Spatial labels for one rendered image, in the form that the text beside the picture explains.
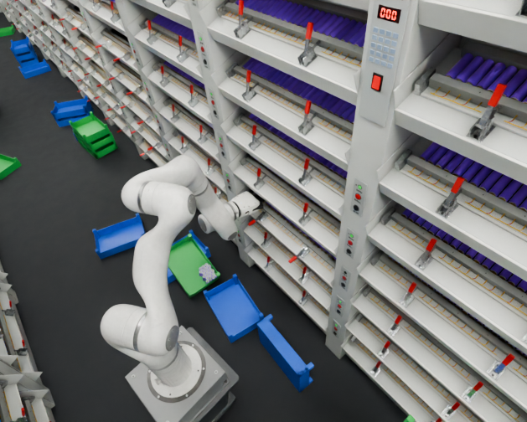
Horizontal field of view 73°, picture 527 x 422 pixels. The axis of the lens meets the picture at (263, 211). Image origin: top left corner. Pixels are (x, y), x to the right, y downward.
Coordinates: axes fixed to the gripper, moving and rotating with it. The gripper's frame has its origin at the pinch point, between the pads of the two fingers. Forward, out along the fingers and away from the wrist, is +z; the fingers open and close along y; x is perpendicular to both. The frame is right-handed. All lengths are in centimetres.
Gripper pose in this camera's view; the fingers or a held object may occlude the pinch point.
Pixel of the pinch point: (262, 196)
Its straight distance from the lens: 159.2
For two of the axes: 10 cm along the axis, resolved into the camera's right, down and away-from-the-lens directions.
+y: -6.3, -5.3, 5.7
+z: 7.7, -3.9, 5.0
